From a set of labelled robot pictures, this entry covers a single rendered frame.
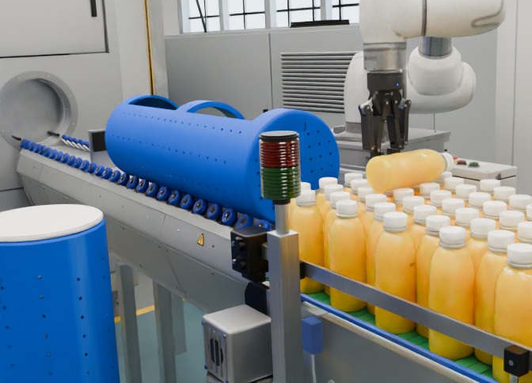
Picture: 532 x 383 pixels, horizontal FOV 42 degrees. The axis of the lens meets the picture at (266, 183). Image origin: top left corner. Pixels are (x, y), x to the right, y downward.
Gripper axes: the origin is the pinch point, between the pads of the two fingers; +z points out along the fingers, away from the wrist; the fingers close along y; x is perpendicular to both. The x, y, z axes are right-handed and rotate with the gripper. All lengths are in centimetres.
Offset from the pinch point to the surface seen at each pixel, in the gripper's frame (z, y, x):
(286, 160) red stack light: -9.9, 42.3, 23.0
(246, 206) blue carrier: 10.9, 17.4, -29.2
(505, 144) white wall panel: 42, -253, -161
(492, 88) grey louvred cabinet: 1, -179, -114
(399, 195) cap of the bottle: 2.8, 9.0, 13.2
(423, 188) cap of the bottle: 2.5, 1.9, 12.7
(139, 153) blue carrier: 4, 20, -84
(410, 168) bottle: -2.1, 5.5, 12.7
